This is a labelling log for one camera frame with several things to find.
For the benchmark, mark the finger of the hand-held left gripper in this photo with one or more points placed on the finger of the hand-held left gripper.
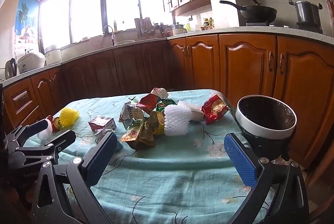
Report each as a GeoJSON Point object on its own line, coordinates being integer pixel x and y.
{"type": "Point", "coordinates": [60, 139]}
{"type": "Point", "coordinates": [28, 128]}

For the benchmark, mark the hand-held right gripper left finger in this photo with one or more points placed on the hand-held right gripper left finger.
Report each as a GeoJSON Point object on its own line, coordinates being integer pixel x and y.
{"type": "Point", "coordinates": [100, 161]}

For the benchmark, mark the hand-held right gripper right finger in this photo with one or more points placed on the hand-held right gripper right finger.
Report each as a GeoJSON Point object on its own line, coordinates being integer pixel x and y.
{"type": "Point", "coordinates": [240, 161]}

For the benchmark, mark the white plastic wrapper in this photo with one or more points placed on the white plastic wrapper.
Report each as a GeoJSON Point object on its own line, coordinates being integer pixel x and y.
{"type": "Point", "coordinates": [46, 133]}

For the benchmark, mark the white rimmed black trash bin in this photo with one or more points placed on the white rimmed black trash bin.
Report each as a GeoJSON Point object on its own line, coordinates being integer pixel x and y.
{"type": "Point", "coordinates": [263, 132]}

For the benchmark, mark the grey white wrapper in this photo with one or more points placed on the grey white wrapper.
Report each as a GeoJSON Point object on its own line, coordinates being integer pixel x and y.
{"type": "Point", "coordinates": [129, 114]}

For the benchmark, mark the white foam net sleeve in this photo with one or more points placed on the white foam net sleeve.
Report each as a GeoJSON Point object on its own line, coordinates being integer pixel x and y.
{"type": "Point", "coordinates": [176, 121]}

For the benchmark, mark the red yellow snack wrapper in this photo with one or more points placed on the red yellow snack wrapper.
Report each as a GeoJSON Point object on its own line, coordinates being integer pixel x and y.
{"type": "Point", "coordinates": [55, 122]}

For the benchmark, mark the yellow foam net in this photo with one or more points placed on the yellow foam net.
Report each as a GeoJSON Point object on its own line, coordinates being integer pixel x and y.
{"type": "Point", "coordinates": [68, 115]}

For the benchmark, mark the silver crumpled wrapper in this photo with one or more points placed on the silver crumpled wrapper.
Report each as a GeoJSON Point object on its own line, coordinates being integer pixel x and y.
{"type": "Point", "coordinates": [101, 134]}

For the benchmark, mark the small red white carton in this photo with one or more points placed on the small red white carton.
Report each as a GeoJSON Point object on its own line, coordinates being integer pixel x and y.
{"type": "Point", "coordinates": [100, 123]}

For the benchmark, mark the yellow orange snack packet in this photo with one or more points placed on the yellow orange snack packet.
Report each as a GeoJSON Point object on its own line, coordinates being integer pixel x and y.
{"type": "Point", "coordinates": [135, 135]}

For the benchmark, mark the red snack packet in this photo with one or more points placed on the red snack packet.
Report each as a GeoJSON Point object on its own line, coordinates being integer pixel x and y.
{"type": "Point", "coordinates": [214, 109]}

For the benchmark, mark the steel electric kettle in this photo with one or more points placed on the steel electric kettle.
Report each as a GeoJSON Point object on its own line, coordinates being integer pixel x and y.
{"type": "Point", "coordinates": [11, 70]}

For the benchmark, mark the teal floral tablecloth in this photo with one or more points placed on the teal floral tablecloth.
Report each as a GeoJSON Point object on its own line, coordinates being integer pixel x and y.
{"type": "Point", "coordinates": [161, 174]}

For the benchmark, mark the white foam block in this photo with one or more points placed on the white foam block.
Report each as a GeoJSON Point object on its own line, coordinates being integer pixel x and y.
{"type": "Point", "coordinates": [195, 112]}

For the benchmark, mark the white rice cooker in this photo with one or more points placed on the white rice cooker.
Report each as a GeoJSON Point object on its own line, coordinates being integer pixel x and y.
{"type": "Point", "coordinates": [31, 62]}

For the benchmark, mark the yellow green wrapper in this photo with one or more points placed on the yellow green wrapper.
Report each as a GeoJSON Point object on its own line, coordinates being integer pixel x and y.
{"type": "Point", "coordinates": [158, 122]}

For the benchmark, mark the red crumpled wrapper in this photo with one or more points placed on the red crumpled wrapper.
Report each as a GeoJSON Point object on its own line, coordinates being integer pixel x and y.
{"type": "Point", "coordinates": [147, 102]}

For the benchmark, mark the white lidded cooker pot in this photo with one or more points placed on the white lidded cooker pot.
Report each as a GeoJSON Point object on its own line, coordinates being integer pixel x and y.
{"type": "Point", "coordinates": [53, 55]}

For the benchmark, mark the green snack wrapper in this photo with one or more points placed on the green snack wrapper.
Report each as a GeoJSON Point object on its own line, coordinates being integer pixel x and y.
{"type": "Point", "coordinates": [167, 102]}

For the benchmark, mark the white crumpled paper ball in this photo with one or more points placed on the white crumpled paper ball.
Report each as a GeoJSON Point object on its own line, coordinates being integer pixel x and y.
{"type": "Point", "coordinates": [160, 92]}

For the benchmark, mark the wooden base cabinets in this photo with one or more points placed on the wooden base cabinets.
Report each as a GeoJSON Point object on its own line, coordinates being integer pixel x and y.
{"type": "Point", "coordinates": [248, 65]}

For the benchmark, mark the chrome sink faucet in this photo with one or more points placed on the chrome sink faucet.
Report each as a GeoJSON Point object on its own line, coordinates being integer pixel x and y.
{"type": "Point", "coordinates": [108, 27]}

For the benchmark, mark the yellow bottle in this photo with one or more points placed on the yellow bottle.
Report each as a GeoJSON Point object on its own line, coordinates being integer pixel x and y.
{"type": "Point", "coordinates": [115, 25]}

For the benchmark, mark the speckled stone countertop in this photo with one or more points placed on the speckled stone countertop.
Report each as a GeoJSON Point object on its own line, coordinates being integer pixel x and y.
{"type": "Point", "coordinates": [234, 30]}

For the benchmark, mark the kitchen window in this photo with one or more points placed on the kitchen window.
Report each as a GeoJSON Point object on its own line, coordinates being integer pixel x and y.
{"type": "Point", "coordinates": [86, 10]}

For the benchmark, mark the gas stove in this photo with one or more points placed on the gas stove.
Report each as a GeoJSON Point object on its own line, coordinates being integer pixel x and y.
{"type": "Point", "coordinates": [257, 24]}

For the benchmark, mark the utensil drying rack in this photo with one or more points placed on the utensil drying rack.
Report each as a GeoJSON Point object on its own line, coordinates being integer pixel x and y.
{"type": "Point", "coordinates": [143, 28]}

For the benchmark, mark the white green lidded pot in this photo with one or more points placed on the white green lidded pot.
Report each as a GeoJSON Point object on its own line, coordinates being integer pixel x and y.
{"type": "Point", "coordinates": [178, 29]}

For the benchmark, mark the black wok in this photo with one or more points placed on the black wok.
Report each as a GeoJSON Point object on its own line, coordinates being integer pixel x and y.
{"type": "Point", "coordinates": [258, 14]}

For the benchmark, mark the steel stock pot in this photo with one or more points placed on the steel stock pot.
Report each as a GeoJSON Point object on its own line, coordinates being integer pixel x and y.
{"type": "Point", "coordinates": [308, 14]}

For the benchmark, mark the beach wall poster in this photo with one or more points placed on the beach wall poster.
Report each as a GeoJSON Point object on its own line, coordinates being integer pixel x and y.
{"type": "Point", "coordinates": [26, 12]}

